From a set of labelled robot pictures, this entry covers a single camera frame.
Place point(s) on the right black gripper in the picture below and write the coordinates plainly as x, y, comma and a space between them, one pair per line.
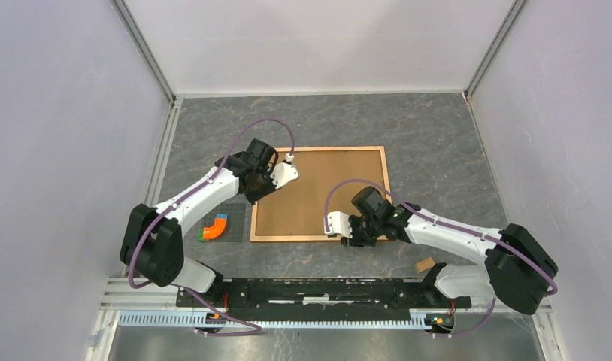
355, 241

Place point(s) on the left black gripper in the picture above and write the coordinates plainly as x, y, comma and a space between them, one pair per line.
253, 198

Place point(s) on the wooden picture frame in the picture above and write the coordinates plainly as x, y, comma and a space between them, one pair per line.
295, 213

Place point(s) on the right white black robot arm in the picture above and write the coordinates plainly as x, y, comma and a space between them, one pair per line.
506, 264

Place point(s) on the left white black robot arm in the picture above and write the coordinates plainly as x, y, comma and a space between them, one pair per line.
153, 241

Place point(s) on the grey building baseplate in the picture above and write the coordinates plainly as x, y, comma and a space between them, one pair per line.
235, 229

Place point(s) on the small cardboard block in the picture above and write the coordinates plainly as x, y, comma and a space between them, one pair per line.
424, 265

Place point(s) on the orange curved toy brick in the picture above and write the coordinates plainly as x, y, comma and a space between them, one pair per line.
215, 230

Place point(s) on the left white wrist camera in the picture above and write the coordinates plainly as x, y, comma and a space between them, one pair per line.
284, 172

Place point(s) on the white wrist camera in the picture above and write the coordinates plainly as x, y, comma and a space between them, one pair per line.
337, 223
284, 172

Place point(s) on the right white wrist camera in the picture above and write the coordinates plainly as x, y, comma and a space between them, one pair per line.
337, 223

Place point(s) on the slotted cable duct rail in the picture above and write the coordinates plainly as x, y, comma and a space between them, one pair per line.
200, 319

